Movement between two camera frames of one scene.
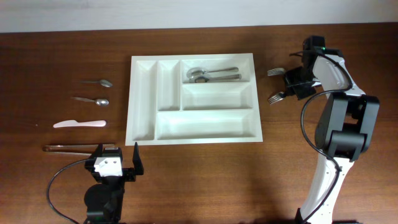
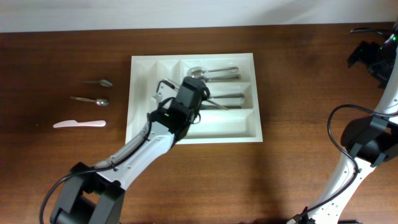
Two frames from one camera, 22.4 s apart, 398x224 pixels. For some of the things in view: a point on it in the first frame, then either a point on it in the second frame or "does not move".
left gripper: x=127 y=173 to x=198 y=116
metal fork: x=275 y=98 to x=219 y=106
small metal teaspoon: x=100 y=101 does not move
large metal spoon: x=204 y=79 does not move
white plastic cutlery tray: x=165 y=108 does not move
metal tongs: x=86 y=150 to x=209 y=100
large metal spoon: x=196 y=71 does not move
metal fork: x=276 y=71 to x=236 y=95
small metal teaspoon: x=105 y=83 does not move
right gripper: x=290 y=83 to x=358 y=53
